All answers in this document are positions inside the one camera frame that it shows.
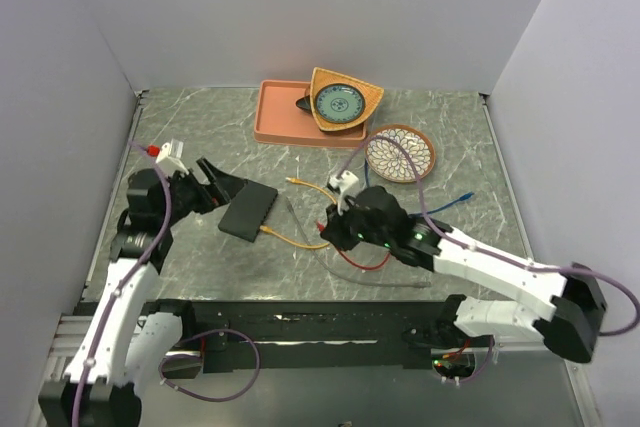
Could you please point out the teal patterned round dish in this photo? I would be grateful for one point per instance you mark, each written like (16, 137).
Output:
(339, 103)

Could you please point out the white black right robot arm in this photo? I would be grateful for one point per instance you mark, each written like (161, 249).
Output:
(563, 311)

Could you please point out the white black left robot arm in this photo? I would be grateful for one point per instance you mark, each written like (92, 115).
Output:
(137, 255)

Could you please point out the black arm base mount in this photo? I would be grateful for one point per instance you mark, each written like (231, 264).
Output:
(279, 334)

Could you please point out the salmon pink tray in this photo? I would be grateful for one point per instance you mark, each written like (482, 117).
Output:
(279, 120)

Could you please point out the black small bowl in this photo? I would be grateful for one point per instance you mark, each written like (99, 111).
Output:
(304, 103)

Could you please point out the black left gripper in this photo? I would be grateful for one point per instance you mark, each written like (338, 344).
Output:
(218, 193)

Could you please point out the orange woven triangular plate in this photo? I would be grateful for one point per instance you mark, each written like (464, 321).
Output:
(323, 77)

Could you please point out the black network switch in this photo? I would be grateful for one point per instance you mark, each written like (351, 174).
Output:
(248, 210)

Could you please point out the aluminium frame rail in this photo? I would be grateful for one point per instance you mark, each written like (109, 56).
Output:
(70, 342)

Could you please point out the white floral round plate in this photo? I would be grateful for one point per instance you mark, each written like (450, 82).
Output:
(397, 151)

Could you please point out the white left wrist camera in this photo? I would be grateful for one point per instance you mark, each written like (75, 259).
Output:
(169, 158)

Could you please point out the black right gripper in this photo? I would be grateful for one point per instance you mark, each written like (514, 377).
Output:
(335, 229)

